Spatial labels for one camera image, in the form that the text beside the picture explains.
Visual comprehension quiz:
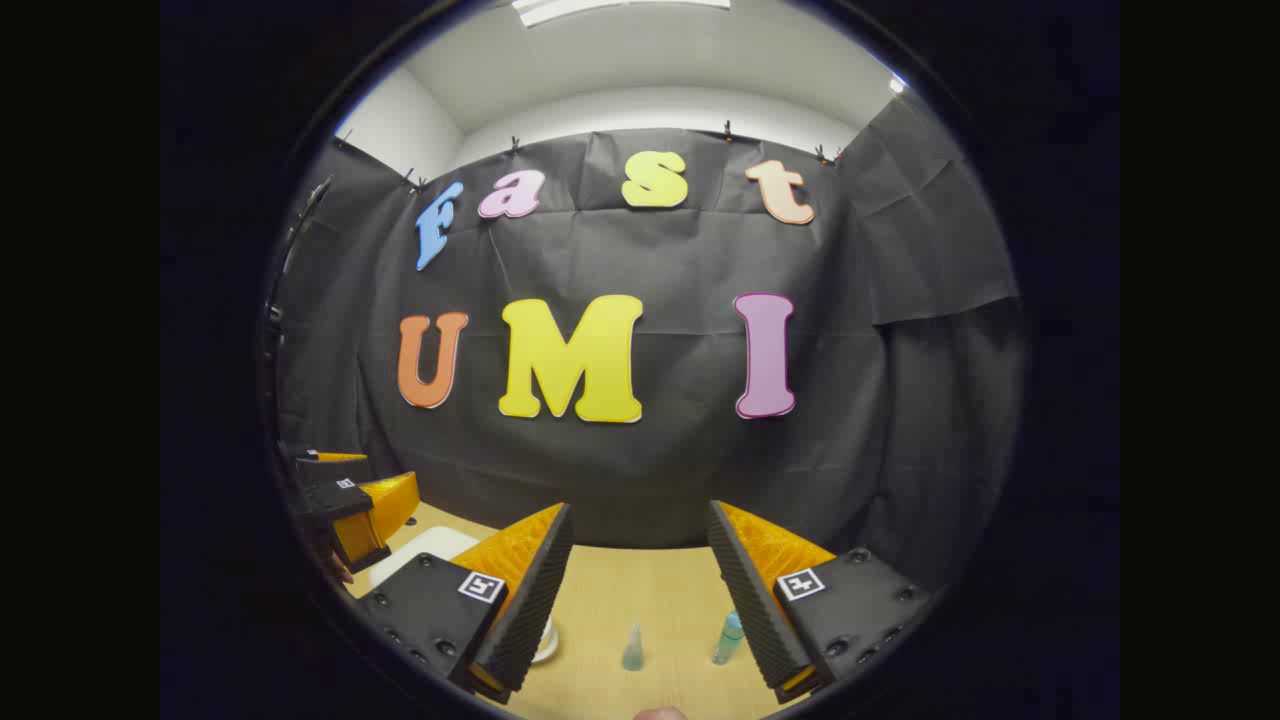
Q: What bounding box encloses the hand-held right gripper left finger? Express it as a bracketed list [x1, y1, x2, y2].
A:
[355, 502, 576, 706]

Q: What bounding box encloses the small white suitcase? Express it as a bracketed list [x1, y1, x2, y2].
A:
[368, 525, 559, 665]

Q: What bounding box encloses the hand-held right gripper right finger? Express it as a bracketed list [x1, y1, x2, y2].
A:
[707, 500, 933, 706]

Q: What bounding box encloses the dark stand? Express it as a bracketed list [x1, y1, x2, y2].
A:
[285, 177, 333, 301]

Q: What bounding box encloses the ceiling light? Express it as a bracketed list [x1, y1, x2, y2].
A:
[512, 0, 733, 28]

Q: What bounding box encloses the blue cosmetic bottle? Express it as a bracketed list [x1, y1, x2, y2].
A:
[712, 610, 746, 666]

